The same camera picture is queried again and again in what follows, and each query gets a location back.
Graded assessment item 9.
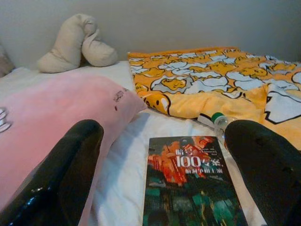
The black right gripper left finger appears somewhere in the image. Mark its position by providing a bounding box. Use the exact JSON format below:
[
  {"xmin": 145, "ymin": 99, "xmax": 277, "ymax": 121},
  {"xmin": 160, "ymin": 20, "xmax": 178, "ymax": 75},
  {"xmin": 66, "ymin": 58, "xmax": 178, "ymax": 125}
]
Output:
[{"xmin": 0, "ymin": 119, "xmax": 104, "ymax": 226}]

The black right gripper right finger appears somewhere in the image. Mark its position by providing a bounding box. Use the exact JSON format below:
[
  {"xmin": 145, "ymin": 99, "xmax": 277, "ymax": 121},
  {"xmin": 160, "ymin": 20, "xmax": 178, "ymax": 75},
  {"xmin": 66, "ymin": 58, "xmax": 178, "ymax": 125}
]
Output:
[{"xmin": 224, "ymin": 119, "xmax": 301, "ymax": 226}]

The clear bottle with orange label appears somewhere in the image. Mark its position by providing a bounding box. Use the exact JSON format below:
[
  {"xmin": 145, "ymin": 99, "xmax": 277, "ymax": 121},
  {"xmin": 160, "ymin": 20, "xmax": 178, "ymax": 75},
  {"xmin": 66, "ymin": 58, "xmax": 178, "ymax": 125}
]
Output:
[{"xmin": 211, "ymin": 112, "xmax": 238, "ymax": 146}]

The pink plush pillow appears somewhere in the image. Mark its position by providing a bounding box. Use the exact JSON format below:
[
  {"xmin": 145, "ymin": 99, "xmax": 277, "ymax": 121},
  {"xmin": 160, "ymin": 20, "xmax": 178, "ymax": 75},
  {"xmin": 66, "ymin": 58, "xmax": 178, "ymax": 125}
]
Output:
[{"xmin": 0, "ymin": 73, "xmax": 148, "ymax": 226}]

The dark red green book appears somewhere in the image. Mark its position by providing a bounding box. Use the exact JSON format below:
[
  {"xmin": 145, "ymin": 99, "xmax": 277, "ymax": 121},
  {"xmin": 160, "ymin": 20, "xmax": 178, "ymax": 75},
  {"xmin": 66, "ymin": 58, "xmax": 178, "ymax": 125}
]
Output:
[{"xmin": 142, "ymin": 136, "xmax": 249, "ymax": 226}]

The yellow egg cartoon blanket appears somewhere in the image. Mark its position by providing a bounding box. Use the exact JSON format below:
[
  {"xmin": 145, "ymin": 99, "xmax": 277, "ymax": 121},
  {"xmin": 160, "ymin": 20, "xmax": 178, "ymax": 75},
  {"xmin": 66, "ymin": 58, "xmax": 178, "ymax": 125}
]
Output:
[{"xmin": 127, "ymin": 46, "xmax": 301, "ymax": 151}]

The white sheeted bed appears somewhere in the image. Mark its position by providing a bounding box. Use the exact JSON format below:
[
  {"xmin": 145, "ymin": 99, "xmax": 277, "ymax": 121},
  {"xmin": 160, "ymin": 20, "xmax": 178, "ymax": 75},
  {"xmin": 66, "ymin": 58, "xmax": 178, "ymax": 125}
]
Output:
[{"xmin": 0, "ymin": 60, "xmax": 268, "ymax": 226}]

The small white black box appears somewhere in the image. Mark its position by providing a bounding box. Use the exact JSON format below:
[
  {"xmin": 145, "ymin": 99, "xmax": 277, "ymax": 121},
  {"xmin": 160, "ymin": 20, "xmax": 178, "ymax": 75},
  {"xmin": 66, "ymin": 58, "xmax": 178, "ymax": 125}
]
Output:
[{"xmin": 197, "ymin": 113, "xmax": 216, "ymax": 125}]

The grey patterned pillow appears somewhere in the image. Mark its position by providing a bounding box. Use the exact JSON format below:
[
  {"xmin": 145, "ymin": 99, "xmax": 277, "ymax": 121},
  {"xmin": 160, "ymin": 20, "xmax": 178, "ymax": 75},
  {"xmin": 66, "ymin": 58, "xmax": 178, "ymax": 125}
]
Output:
[{"xmin": 0, "ymin": 44, "xmax": 16, "ymax": 78}]

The beige knotted plush pillow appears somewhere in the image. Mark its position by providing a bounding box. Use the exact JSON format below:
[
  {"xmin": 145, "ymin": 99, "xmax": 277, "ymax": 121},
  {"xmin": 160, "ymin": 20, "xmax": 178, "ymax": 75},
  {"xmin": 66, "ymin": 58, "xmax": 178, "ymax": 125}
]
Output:
[{"xmin": 37, "ymin": 13, "xmax": 118, "ymax": 73}]

